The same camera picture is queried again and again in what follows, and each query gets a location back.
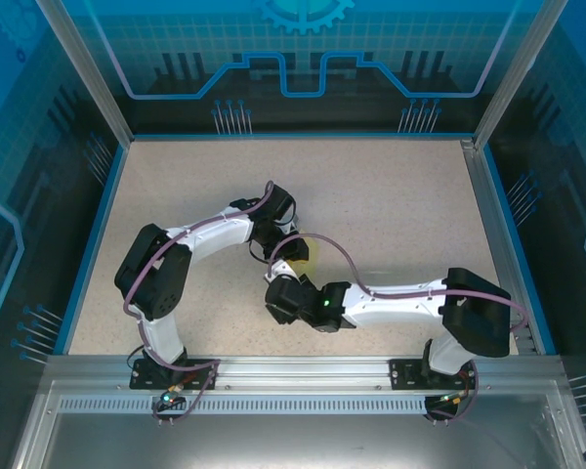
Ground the yellow paper sheet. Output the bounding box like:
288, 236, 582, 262
292, 233, 322, 274

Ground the grey metal sheet tray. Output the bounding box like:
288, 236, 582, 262
9, 380, 586, 469

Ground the blue gear print panel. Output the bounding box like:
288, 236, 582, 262
61, 0, 543, 137

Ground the blue circuit print panel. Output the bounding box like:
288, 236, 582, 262
482, 0, 586, 469
0, 0, 128, 469

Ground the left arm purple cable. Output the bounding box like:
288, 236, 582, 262
121, 180, 275, 429

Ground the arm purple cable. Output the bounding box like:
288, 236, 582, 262
121, 180, 275, 429
267, 233, 528, 426

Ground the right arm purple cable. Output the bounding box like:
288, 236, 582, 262
267, 233, 528, 426

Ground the aluminium mounting rail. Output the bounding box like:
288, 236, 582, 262
46, 355, 565, 392

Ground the slotted aluminium cable duct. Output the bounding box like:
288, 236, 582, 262
58, 396, 429, 414

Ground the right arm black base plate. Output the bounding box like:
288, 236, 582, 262
389, 356, 480, 391

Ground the cable connector with light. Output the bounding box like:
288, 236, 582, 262
438, 390, 472, 407
159, 384, 186, 407

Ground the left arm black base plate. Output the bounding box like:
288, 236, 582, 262
129, 358, 220, 391

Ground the aluminium side rail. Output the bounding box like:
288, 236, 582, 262
461, 139, 538, 356

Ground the aluminium frame post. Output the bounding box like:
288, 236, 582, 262
473, 0, 570, 148
34, 0, 136, 146

